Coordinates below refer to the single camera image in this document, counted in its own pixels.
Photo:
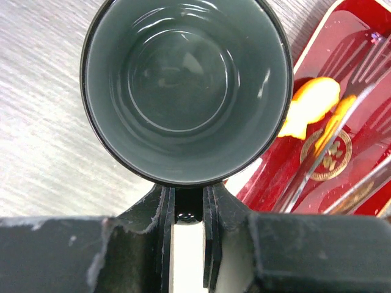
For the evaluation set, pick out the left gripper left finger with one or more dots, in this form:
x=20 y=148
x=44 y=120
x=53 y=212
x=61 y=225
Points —
x=128 y=253

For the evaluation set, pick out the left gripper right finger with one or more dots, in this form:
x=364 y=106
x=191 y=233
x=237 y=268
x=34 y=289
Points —
x=248 y=251

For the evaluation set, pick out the red dessert tray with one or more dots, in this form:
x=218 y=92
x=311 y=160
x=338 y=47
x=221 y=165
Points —
x=341 y=40

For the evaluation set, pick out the orange fish cookies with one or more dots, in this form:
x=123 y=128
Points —
x=310 y=105

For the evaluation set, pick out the dark green mug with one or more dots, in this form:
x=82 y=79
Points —
x=186 y=93

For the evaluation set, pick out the metal serving tongs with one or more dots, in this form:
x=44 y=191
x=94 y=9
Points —
x=368 y=73

